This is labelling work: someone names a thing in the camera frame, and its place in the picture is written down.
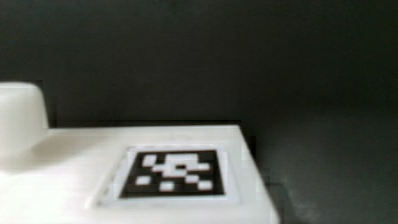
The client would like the white front drawer tray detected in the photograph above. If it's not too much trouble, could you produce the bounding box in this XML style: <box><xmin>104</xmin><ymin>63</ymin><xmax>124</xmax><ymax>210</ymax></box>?
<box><xmin>0</xmin><ymin>82</ymin><xmax>280</xmax><ymax>224</ymax></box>

